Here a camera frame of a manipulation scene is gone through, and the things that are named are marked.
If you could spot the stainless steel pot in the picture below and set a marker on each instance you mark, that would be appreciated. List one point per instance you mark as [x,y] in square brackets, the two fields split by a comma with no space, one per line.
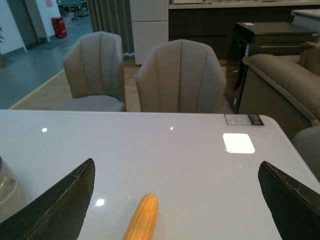
[12,194]

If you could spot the yellow corn cob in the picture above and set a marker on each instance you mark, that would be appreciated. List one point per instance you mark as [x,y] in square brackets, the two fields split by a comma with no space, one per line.
[142,223]

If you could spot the dark kitchen counter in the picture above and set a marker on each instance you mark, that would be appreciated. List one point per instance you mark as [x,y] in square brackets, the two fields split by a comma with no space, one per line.
[213,24]

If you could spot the right beige dining chair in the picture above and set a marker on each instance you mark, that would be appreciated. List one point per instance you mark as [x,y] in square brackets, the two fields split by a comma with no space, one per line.
[181,76]

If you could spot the grey chair at right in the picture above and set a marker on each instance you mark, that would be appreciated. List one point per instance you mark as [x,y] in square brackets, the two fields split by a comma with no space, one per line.
[307,143]

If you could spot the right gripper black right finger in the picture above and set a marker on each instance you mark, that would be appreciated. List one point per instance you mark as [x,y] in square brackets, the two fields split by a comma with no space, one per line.
[295,208]

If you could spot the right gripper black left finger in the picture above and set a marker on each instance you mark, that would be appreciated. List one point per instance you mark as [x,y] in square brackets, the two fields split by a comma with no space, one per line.
[58,213]

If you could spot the brown sofa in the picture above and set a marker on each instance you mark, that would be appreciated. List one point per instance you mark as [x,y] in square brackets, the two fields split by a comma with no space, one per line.
[285,88]

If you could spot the red cabinet box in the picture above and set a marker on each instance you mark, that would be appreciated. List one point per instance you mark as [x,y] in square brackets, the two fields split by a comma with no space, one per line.
[59,27]

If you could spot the white pillar cabinet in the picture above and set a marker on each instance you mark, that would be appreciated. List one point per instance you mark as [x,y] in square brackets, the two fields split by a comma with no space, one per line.
[150,26]

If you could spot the table label sticker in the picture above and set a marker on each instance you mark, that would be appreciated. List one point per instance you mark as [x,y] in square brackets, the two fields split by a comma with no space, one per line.
[243,119]

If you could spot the beige dining chair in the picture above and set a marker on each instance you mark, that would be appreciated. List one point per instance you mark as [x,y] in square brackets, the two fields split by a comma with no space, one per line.
[94,69]
[181,76]

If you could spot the left beige dining chair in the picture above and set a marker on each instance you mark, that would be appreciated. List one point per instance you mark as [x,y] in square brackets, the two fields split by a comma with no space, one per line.
[94,69]

